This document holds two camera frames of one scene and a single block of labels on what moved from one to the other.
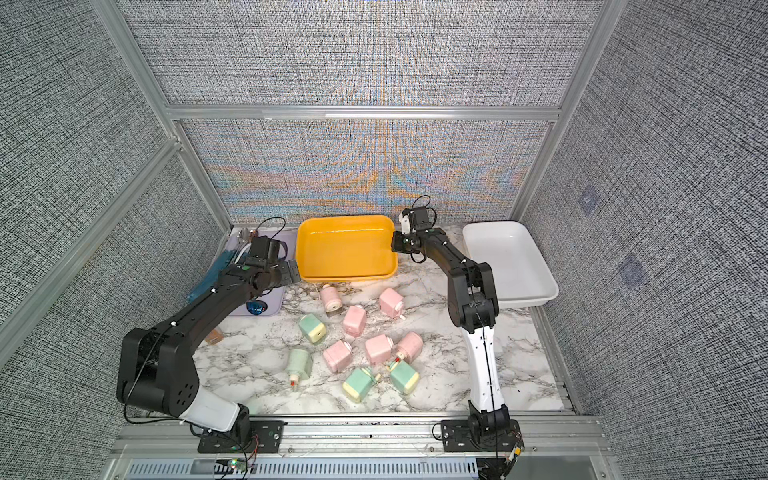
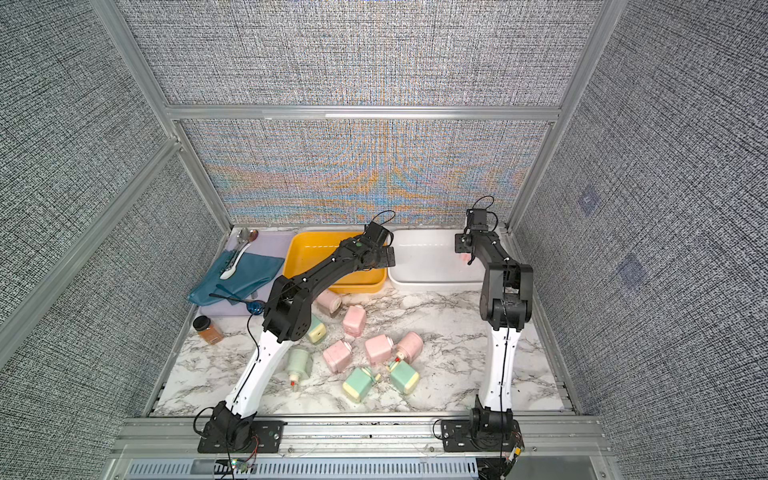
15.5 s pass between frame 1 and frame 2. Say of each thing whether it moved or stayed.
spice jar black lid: stayed
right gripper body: moved
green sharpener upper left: stayed
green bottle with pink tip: stayed
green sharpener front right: stayed
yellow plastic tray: moved
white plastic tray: moved
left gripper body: moved
